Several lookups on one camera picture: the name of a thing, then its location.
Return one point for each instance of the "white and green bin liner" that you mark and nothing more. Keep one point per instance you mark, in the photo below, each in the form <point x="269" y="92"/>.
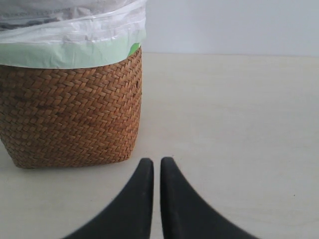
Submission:
<point x="70" y="34"/>

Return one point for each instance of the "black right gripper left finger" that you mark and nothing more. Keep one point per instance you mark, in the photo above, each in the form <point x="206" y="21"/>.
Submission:
<point x="129" y="215"/>

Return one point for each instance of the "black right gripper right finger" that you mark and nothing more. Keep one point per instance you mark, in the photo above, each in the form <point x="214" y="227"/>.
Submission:
<point x="185" y="215"/>

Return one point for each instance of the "woven wicker waste basket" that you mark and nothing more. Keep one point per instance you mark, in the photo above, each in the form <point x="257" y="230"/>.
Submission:
<point x="71" y="117"/>

